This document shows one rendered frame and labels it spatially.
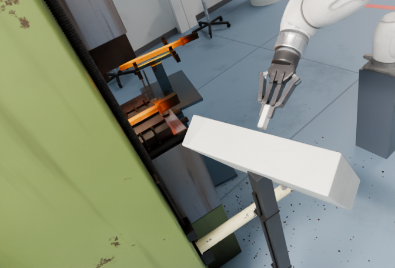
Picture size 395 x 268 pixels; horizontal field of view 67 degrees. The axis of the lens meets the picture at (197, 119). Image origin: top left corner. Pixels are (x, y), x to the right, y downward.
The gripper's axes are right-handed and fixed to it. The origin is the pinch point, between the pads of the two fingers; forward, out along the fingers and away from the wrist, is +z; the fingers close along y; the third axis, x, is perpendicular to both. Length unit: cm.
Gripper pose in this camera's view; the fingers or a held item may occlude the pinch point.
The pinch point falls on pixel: (265, 117)
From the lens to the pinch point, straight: 88.2
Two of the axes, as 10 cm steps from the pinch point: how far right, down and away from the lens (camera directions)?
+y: -7.6, -2.1, 6.1
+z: -3.6, 9.2, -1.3
